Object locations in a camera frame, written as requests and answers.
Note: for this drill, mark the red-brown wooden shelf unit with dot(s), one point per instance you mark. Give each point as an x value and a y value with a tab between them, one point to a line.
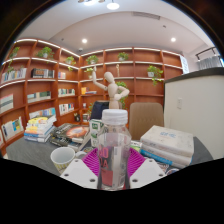
40	86

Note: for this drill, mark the yellow striped white mug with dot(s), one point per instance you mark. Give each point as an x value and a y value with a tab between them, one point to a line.
61	158

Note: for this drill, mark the stack of colourful books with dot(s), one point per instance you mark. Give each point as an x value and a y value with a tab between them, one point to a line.
40	128

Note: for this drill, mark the branched ceiling lamp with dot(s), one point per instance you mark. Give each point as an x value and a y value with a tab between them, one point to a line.
112	5

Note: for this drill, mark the stack of dark books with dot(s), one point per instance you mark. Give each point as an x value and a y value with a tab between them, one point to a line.
71	135

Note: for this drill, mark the white poster sheet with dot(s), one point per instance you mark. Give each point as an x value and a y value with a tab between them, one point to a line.
184	64

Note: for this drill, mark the black curtain rail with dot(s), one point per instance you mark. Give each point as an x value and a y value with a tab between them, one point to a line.
206	51

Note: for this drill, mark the tan upholstered chair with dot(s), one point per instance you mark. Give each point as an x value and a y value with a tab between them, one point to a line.
146	120

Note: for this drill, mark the stack of white books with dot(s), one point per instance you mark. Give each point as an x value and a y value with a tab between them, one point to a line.
168	145

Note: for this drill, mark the white light switch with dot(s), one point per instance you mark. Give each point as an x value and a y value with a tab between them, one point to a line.
179	102

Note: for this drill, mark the ceiling air vent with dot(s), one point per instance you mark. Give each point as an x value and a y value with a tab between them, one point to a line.
144	15

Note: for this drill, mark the dark blue chair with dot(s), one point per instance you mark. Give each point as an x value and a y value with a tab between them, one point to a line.
98	110

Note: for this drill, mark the tall green white carton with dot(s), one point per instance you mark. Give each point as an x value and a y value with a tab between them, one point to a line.
95	131

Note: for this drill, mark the clear plastic water bottle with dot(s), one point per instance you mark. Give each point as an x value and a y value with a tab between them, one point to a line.
114	150

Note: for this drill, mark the small green white box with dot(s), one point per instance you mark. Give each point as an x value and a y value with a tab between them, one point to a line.
136	145

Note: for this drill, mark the small round badge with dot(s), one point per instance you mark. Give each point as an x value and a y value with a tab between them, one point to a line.
170	170

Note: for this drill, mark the wooden artist mannequin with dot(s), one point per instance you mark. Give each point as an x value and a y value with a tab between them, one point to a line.
112	90

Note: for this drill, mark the recessed ceiling spotlight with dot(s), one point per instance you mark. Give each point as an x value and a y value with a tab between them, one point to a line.
84	40
173	39

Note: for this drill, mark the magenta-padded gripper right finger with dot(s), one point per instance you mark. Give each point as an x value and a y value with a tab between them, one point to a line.
148	171

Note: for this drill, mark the grey sheer curtain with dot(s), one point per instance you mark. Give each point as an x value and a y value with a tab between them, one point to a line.
209	62

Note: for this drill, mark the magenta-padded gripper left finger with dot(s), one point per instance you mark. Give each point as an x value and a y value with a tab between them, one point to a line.
78	171

